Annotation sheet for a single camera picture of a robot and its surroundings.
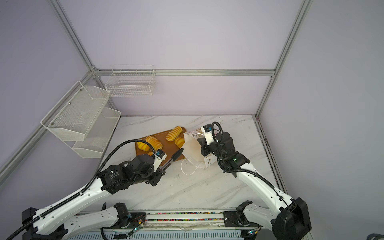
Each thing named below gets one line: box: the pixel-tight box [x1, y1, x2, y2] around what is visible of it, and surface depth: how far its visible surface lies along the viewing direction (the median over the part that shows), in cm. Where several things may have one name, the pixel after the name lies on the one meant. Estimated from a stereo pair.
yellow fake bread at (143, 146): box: [137, 142, 150, 152], surface depth 100 cm
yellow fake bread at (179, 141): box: [174, 137, 185, 149], surface depth 102 cm
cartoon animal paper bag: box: [180, 129, 217, 176], surface depth 82 cm
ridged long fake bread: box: [165, 126, 183, 142], surface depth 106 cm
